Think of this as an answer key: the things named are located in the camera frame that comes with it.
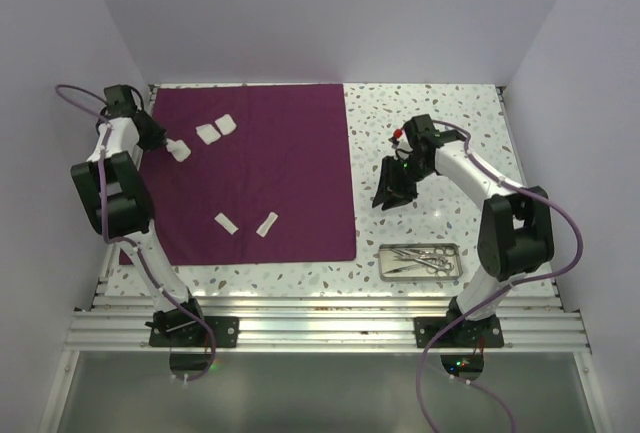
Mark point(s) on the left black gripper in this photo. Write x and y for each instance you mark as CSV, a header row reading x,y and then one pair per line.
x,y
157,140

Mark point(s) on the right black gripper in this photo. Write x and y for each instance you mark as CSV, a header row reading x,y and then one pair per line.
x,y
401,195

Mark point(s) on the white gauze pad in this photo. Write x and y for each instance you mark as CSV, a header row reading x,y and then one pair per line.
x,y
178,149
226,124
208,133

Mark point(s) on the steel forceps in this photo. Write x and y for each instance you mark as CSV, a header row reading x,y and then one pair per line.
x,y
433,253

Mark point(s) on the steel scissors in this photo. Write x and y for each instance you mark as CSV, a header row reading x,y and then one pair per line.
x,y
419,269
439,261

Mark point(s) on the white strip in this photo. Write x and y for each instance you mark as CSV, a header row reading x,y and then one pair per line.
x,y
267,224
228,225

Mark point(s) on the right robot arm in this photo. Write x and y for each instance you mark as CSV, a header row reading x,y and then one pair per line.
x,y
515,234

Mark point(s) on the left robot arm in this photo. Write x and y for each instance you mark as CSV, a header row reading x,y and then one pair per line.
x,y
120,208

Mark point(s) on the metal tray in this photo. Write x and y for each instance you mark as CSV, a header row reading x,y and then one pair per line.
x,y
386,262

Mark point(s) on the purple cloth mat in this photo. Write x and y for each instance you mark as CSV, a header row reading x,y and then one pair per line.
x,y
289,154

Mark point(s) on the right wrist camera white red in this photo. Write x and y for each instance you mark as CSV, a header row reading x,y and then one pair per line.
x,y
398,139

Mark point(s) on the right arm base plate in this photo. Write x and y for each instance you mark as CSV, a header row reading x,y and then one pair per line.
x,y
485,333

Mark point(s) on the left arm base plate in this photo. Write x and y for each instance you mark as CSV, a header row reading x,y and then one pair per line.
x,y
225,331

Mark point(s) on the aluminium rail frame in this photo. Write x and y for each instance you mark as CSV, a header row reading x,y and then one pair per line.
x,y
342,325

